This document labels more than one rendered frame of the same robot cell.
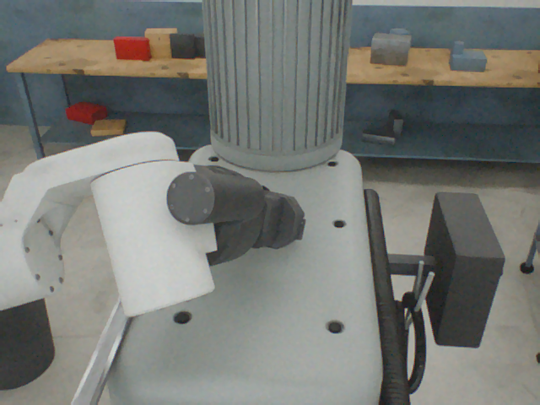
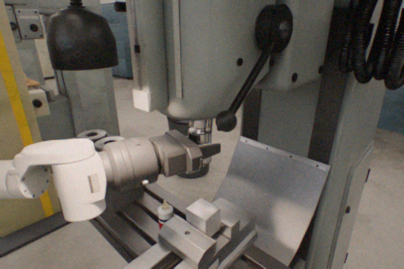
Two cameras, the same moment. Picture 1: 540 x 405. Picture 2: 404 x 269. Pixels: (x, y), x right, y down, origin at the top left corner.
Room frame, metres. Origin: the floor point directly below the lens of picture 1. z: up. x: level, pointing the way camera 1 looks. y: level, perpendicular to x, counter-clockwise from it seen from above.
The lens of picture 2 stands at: (0.14, -0.29, 1.46)
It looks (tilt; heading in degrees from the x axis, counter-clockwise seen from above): 23 degrees down; 38
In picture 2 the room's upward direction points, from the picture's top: straight up
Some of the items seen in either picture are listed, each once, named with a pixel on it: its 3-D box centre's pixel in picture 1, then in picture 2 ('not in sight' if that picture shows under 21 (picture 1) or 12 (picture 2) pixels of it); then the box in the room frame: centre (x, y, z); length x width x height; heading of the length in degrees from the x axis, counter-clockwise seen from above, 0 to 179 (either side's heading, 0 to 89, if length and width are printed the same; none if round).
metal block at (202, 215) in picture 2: not in sight; (202, 218); (0.51, 0.00, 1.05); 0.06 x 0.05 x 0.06; 87
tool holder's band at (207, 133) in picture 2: not in sight; (199, 132); (0.51, 0.01, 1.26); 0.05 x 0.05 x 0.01
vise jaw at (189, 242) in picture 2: not in sight; (186, 240); (0.45, 0.01, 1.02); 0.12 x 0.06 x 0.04; 87
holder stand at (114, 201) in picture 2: not in sight; (105, 166); (0.51, 0.42, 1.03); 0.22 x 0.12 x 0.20; 92
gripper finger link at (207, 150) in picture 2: not in sight; (207, 151); (0.50, -0.02, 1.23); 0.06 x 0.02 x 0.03; 161
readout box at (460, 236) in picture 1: (460, 267); not in sight; (0.78, -0.35, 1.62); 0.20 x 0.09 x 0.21; 175
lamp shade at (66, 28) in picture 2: not in sight; (81, 36); (0.29, 0.01, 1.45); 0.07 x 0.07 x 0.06
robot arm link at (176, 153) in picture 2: not in sight; (158, 157); (0.42, 0.04, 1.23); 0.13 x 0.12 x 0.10; 71
